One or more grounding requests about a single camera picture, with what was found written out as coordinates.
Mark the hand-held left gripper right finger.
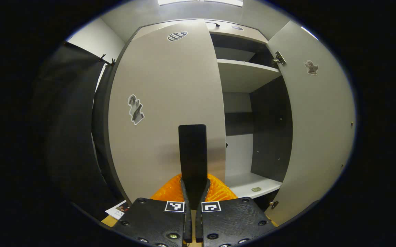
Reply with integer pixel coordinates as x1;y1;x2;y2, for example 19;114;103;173
195;173;277;247

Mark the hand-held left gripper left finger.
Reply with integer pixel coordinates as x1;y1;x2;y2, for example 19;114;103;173
112;173;193;247

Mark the grey double-door shoe cabinet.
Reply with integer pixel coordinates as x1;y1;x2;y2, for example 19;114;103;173
91;19;294;213

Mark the cabinet door with checkered sticker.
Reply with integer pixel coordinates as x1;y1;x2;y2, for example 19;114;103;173
108;19;226;203

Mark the cabinet door with square stickers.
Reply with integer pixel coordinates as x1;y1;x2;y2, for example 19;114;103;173
265;21;356;227

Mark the grey cabinet bottom board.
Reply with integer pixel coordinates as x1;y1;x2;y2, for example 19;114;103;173
225;172;282;199

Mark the grey cabinet shelf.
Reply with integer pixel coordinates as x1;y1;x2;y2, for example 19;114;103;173
217;59;281;93

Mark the grey cabinet top drawer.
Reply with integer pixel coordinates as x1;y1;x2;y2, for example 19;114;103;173
206;20;269;44

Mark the white printed booklet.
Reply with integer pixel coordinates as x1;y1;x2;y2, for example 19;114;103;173
104;200;130;220

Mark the black backdrop cloth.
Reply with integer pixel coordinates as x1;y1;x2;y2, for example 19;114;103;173
38;43;116;213

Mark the long ceiling light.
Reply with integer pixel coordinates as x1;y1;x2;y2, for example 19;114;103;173
157;0;244;7

